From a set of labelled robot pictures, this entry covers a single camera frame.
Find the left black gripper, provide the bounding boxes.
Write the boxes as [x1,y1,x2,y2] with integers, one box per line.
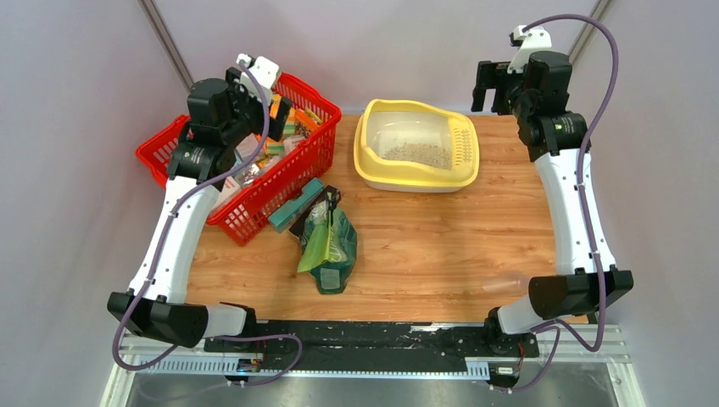
[220,68,290,148]

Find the green litter bag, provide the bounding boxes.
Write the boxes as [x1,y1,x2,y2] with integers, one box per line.
[297,195,358,295]

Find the black bag clip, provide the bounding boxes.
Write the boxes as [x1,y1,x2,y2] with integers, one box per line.
[324,186,342,215]

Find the clear plastic scoop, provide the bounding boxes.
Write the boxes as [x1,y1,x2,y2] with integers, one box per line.
[481,271,530,296]

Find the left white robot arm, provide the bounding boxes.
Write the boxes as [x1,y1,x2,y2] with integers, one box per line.
[107,61,289,352]

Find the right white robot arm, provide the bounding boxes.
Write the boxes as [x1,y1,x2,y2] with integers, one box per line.
[471,51,633,355]

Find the yellow litter box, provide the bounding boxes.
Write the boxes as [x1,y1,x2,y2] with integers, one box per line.
[353,98,480,193]

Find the teal box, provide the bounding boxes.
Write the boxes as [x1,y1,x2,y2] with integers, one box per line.
[268,178,325,233]

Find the dark brown box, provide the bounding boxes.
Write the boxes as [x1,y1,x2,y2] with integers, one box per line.
[289,186,332,240]

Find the orange sponge stack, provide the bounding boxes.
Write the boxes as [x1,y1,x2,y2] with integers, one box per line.
[264,106,323,157]

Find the pink white packet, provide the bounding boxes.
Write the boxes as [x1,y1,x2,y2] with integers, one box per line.
[210,177,242,216]

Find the red plastic basket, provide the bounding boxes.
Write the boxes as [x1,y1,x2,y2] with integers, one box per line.
[136,71,343,247]

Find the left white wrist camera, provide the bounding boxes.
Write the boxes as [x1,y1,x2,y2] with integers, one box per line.
[236,53,281,92]

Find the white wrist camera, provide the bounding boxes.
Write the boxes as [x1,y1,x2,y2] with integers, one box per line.
[506,25,552,74]
[236,53,281,92]

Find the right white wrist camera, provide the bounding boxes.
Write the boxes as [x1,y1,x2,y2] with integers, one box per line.
[506,25,552,74]

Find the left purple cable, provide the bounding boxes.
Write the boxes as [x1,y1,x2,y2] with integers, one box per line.
[111,64,304,388]

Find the purple cable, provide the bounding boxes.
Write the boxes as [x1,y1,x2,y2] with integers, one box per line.
[485,14,620,393]
[111,64,304,388]

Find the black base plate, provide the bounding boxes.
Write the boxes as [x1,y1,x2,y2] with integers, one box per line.
[203,320,539,373]

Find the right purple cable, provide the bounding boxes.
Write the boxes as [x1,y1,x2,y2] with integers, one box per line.
[485,14,620,393]

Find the aluminium frame rail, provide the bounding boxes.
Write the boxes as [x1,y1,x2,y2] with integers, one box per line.
[119,320,644,406]

